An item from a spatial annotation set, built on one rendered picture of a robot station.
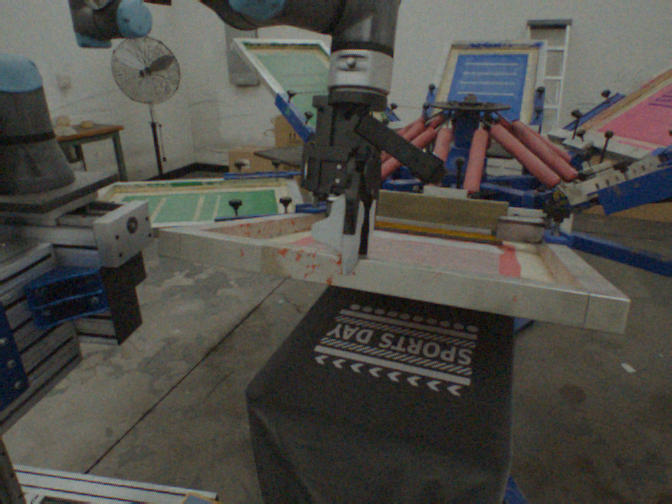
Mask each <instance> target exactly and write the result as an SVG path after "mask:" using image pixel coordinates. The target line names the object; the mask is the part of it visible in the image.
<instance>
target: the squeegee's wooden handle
mask: <svg viewBox="0 0 672 504"><path fill-rule="evenodd" d="M507 211H508V203H504V202H494V200H483V199H471V198H461V197H450V196H439V195H429V194H418V193H408V192H396V191H385V190H379V202H378V209H377V215H376V216H380V217H390V219H398V220H408V221H416V222H426V223H434V224H444V225H452V226H462V227H470V228H480V229H488V230H490V234H496V232H497V225H498V217H499V216H507Z"/></svg>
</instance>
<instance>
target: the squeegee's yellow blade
mask: <svg viewBox="0 0 672 504"><path fill-rule="evenodd" d="M375 226H382V227H391V228H399V229H408V230H416V231H425V232H433V233H442V234H450V235H459V237H467V238H476V239H484V240H493V241H501V242H503V240H498V239H496V234H482V233H473V232H465V231H455V230H447V229H438V228H430V227H420V226H412V225H403V224H395V223H385V222H377V221H376V223H375Z"/></svg>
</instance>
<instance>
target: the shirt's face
mask: <svg viewBox="0 0 672 504"><path fill-rule="evenodd" d="M346 302H350V303H357V304H362V305H367V307H374V308H379V309H385V310H391V311H397V312H402V313H409V314H414V315H420V316H426V317H431V318H437V319H443V320H449V321H454V322H461V324H466V325H472V326H478V327H479V328H478V335H477V342H476V349H475V355H473V363H472V369H471V377H470V384H469V390H468V398H462V397H458V396H453V395H448V394H444V393H439V391H435V390H430V389H426V388H421V387H416V386H412V385H408V384H403V383H398V382H394V381H390V380H384V379H380V378H376V377H372V376H366V374H362V373H358V372H352V371H348V370H344V369H340V368H334V367H330V366H326V365H321V364H316V363H312V362H308V361H307V360H308V357H309V356H310V355H311V353H312V352H313V350H314V349H315V347H316V346H318V344H319V343H320V342H321V339H322V338H323V336H324V335H325V333H326V332H327V330H328V329H329V328H330V326H331V325H332V322H333V321H334V319H336V318H337V316H338V315H339V314H340V312H341V311H342V309H343V308H344V305H345V304H346ZM512 321H513V316H508V315H502V314H496V313H489V312H484V311H478V310H471V309H465V308H459V307H453V306H447V304H441V303H434V302H428V301H422V300H416V299H410V298H403V297H397V296H392V295H385V294H379V293H373V292H367V291H361V290H355V288H348V287H342V286H337V285H330V286H329V287H328V288H327V290H326V292H325V293H324V294H323V295H322V296H321V298H320V299H319V300H318V301H316V303H315V304H314V305H313V307H312V309H311V310H310V311H309V312H308V313H307V315H306V316H305V317H304V318H303V320H302V321H301V322H299V324H298V325H297V327H296V328H295V329H294V330H293V332H292V333H291V334H290V335H289V337H288V338H287V339H286V340H285V342H284V344H283V345H281V346H280V347H279V349H278V350H277V351H276V352H275V353H274V355H273V356H272V357H271V359H270V361H269V362H268V363H267V364H266V366H264V367H263V368H262V369H261V370H260V372H259V373H258V374H257V376H256V378H255V379H254V380H253V381H252V382H251V384H250V385H249V386H248V390H249V391H250V393H253V394H257V395H261V396H264V397H269V398H273V399H276V400H280V401H285V402H289V403H292V404H296V405H301V406H305V407H308V408H312V410H316V411H320V412H324V413H328V414H332V415H336V416H340V417H344V418H348V419H351V420H356V421H360V422H363V423H367V424H372V425H376V426H379V428H383V429H388V430H391V431H395V432H399V433H403V434H407V435H411V436H415V437H419V438H423V439H427V440H431V441H434V442H438V443H443V445H447V446H450V447H454V448H459V449H463V450H466V451H470V452H475V453H478V454H482V455H486V456H490V457H494V458H498V459H503V458H506V457H507V455H509V451H508V425H510V391H511V356H512Z"/></svg>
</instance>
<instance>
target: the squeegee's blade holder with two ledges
mask: <svg viewBox="0 0 672 504"><path fill-rule="evenodd" d="M376 221H377V222H385V223H395V224H403V225H412V226H420V227H430V228H438V229H447V230H455V231H465V232H473V233H482V234H490V230H488V229H480V228H470V227H462V226H452V225H444V224H434V223H426V222H416V221H408V220H398V219H390V217H380V216H376Z"/></svg>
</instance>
